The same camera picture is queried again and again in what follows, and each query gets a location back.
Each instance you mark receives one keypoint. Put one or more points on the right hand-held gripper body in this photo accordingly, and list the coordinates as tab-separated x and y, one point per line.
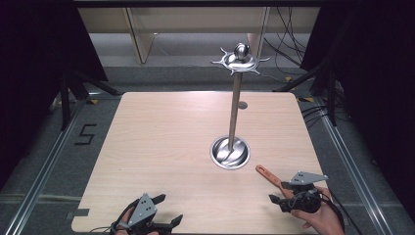
303	197

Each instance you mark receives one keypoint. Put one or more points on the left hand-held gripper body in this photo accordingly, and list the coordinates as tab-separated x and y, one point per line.
142	210

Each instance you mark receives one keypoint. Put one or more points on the orange spatula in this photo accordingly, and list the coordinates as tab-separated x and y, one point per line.
269	176

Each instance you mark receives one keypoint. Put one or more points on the person's left hand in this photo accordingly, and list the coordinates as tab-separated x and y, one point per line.
129	216

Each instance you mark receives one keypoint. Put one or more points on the person's right hand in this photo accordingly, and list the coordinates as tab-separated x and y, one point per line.
323	218

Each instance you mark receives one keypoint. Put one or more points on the black tape strip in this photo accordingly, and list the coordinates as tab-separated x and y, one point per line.
78	213

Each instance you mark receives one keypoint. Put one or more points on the grey round table grommet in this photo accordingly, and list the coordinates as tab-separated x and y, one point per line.
242	105

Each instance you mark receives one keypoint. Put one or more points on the black metal stand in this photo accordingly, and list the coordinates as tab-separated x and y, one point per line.
331	98
65	101

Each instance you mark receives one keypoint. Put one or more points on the steel utensil rack stand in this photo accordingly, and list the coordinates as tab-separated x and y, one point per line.
235	98

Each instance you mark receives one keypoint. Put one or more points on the black curtain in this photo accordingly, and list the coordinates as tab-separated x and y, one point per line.
375	98
36	81

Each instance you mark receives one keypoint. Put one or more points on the light wooden desk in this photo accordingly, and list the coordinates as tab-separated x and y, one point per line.
195	23

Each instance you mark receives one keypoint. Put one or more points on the aluminium floor rail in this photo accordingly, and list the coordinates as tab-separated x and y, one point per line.
352	176
42	176

